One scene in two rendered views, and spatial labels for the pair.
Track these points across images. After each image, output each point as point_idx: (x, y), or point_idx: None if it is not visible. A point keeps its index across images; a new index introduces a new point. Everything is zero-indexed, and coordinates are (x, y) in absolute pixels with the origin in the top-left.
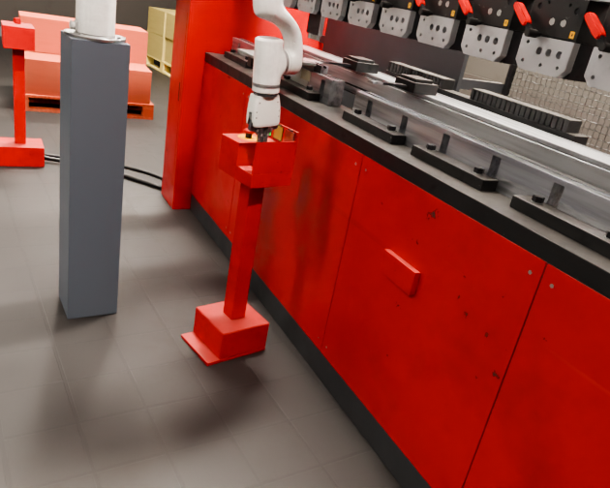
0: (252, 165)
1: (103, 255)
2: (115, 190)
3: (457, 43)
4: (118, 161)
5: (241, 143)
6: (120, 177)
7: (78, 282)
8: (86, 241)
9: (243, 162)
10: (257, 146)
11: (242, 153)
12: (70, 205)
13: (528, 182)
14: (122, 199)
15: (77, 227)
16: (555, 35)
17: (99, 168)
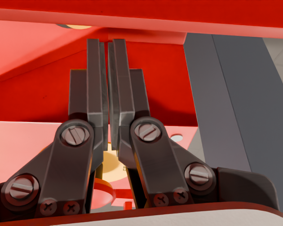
0: (107, 36)
1: (232, 45)
2: (244, 114)
3: None
4: (255, 154)
5: (183, 122)
6: (244, 130)
7: None
8: (256, 62)
9: (150, 52)
10: None
11: (165, 82)
12: None
13: None
14: (230, 100)
15: (272, 79)
16: None
17: (277, 145)
